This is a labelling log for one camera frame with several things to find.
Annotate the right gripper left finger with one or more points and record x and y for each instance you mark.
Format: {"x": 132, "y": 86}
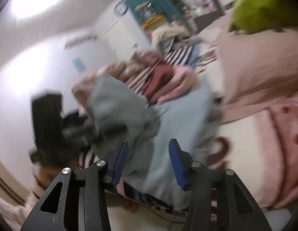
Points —
{"x": 58, "y": 207}

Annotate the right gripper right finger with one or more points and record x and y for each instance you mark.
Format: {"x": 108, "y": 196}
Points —
{"x": 236, "y": 207}

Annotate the light blue sweatshirt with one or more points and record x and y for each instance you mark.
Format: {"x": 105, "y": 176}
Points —
{"x": 192, "y": 120}

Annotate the cream clothes pile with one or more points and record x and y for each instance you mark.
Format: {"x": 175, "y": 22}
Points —
{"x": 168, "y": 31}

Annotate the person's left hand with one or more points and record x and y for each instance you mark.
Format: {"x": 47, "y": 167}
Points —
{"x": 46, "y": 174}

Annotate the tan pink crumpled duvet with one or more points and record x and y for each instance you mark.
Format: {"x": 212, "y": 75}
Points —
{"x": 132, "y": 73}

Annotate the white air conditioner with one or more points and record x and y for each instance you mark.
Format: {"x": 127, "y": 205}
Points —
{"x": 68, "y": 43}

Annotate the white door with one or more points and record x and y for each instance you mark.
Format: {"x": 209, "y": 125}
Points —
{"x": 123, "y": 35}

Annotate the pink folded garment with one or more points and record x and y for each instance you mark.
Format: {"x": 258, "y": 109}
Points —
{"x": 181, "y": 82}

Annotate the pink ribbed near pillow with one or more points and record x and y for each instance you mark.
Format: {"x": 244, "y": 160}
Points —
{"x": 259, "y": 70}

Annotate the yellow shelf unit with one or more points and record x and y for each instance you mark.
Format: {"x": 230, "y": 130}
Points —
{"x": 152, "y": 20}

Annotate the teal curtain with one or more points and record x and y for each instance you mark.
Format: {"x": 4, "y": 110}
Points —
{"x": 166, "y": 7}

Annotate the pink far pillow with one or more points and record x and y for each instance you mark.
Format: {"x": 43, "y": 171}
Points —
{"x": 210, "y": 34}

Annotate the black bookshelf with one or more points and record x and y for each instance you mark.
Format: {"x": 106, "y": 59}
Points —
{"x": 205, "y": 12}

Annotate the green avocado plush toy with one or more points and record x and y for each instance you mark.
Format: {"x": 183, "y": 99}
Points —
{"x": 253, "y": 16}

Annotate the blue wall poster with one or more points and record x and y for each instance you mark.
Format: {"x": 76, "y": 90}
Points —
{"x": 79, "y": 65}

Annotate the round wall clock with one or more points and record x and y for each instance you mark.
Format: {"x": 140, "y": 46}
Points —
{"x": 120, "y": 9}

